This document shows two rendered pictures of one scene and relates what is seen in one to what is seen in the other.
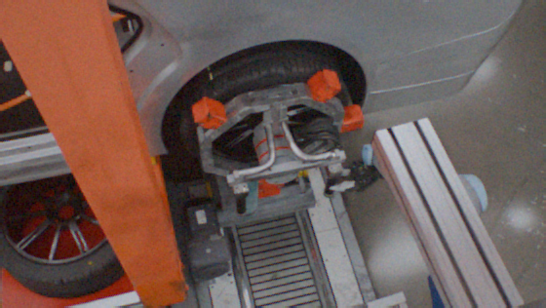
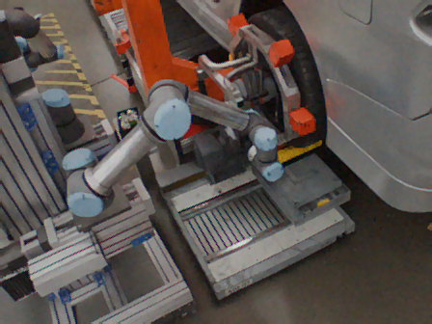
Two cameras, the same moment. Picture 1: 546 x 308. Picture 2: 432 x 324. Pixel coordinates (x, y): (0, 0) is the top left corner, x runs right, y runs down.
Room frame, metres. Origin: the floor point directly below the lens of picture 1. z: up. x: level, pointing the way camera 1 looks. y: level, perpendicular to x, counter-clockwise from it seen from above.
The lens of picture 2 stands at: (0.97, -1.72, 2.01)
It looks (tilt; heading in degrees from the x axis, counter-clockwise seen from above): 37 degrees down; 84
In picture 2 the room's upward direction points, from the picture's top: 7 degrees counter-clockwise
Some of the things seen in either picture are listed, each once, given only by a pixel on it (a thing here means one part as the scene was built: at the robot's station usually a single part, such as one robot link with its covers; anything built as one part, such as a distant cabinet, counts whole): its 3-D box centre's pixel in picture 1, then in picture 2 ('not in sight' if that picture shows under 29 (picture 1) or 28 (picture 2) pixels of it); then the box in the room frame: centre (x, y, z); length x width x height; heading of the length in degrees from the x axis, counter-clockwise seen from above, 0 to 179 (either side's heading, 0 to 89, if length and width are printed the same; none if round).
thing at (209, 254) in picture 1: (204, 234); (232, 152); (1.02, 0.27, 0.26); 0.42 x 0.18 x 0.35; 18
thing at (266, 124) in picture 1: (253, 144); (225, 52); (1.05, 0.06, 1.03); 0.19 x 0.18 x 0.11; 18
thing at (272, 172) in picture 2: not in sight; (268, 165); (1.12, -0.51, 0.85); 0.11 x 0.08 x 0.09; 108
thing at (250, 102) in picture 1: (270, 135); (263, 86); (1.20, 0.00, 0.85); 0.54 x 0.07 x 0.54; 108
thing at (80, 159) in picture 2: not in sight; (82, 169); (0.44, -0.51, 0.98); 0.13 x 0.12 x 0.14; 100
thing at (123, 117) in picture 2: not in sight; (130, 124); (0.47, 0.36, 0.51); 0.20 x 0.14 x 0.13; 100
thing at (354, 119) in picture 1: (349, 119); (301, 121); (1.30, -0.30, 0.85); 0.09 x 0.08 x 0.07; 108
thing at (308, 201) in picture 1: (256, 182); (299, 181); (1.36, 0.05, 0.13); 0.50 x 0.36 x 0.10; 108
